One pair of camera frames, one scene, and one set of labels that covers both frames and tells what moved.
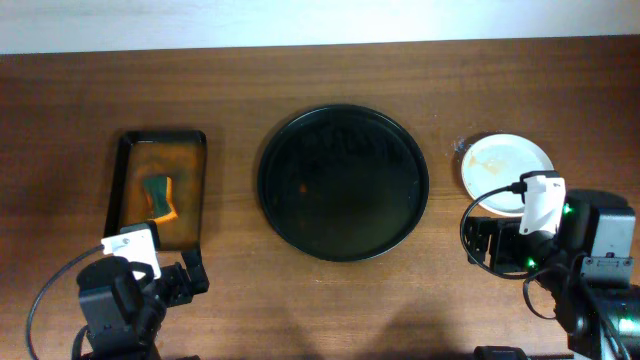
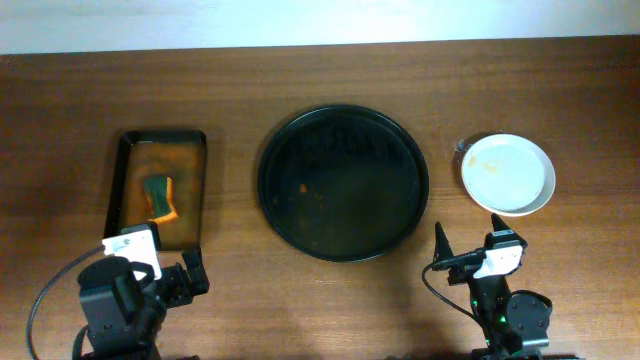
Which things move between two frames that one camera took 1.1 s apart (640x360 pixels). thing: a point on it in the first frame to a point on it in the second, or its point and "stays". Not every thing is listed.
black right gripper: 484,240 to 473,270
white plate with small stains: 498,162 stays
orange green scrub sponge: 158,196 stays
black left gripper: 179,279 stays
